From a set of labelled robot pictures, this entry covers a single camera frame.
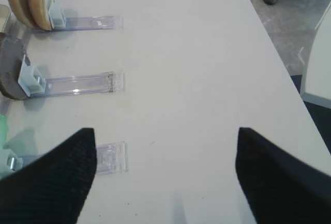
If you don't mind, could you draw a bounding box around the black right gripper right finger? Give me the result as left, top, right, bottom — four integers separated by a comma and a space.
235, 127, 330, 223

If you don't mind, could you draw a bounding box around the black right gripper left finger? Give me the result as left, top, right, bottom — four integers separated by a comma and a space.
1, 128, 97, 223

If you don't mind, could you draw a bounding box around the clear lettuce rack with pusher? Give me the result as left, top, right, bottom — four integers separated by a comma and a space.
1, 142, 128, 178

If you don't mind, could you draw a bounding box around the upright green lettuce leaf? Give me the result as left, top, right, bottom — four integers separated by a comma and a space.
0, 113, 12, 181

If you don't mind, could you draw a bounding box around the upright brown meat patty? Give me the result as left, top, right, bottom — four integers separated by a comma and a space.
0, 33, 28, 100

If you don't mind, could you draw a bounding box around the clear patty rack with pusher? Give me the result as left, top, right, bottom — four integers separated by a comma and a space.
18, 55, 125, 99

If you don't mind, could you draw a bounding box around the white chair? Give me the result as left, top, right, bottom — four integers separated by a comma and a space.
300, 9, 330, 108

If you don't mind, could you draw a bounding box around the clear bun rack with pusher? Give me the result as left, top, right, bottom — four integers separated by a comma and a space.
5, 1, 124, 35

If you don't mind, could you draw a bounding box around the white serving tray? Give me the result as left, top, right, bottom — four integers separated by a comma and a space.
0, 4, 11, 30

